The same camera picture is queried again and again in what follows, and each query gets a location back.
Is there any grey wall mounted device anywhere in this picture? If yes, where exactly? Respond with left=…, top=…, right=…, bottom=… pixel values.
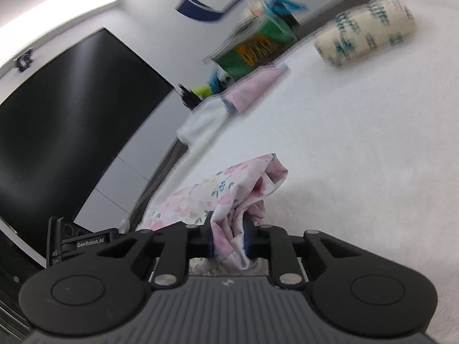
left=14, top=48, right=35, bottom=73

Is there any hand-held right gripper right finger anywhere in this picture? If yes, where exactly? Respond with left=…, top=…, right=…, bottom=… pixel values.
left=242, top=218, right=363, bottom=289

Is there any green bag with blue straps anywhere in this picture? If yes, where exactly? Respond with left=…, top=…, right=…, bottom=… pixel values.
left=202, top=0, right=310, bottom=84

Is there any pink folded garment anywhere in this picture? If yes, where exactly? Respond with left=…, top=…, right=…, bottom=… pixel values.
left=221, top=63, right=289, bottom=114

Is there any black walkie talkie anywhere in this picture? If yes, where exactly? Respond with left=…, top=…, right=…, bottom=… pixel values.
left=177, top=84, right=201, bottom=110

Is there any pink floral garment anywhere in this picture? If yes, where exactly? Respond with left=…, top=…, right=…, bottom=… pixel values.
left=143, top=153, right=289, bottom=271

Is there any cream green-flower garment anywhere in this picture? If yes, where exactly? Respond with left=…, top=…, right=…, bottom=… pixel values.
left=313, top=0, right=417, bottom=67

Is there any black wall monitor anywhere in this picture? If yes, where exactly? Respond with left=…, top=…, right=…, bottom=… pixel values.
left=0, top=27, right=175, bottom=228

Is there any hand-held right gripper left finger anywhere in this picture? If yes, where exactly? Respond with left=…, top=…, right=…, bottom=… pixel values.
left=82, top=211, right=216, bottom=289

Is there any white fleece blanket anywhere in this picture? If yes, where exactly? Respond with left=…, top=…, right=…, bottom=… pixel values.
left=143, top=0, right=459, bottom=344

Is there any yellow-green item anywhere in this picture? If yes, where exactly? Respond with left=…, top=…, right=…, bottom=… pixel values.
left=191, top=84, right=215, bottom=98

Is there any cream cloth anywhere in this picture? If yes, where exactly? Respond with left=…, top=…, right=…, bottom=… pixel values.
left=242, top=1, right=267, bottom=21

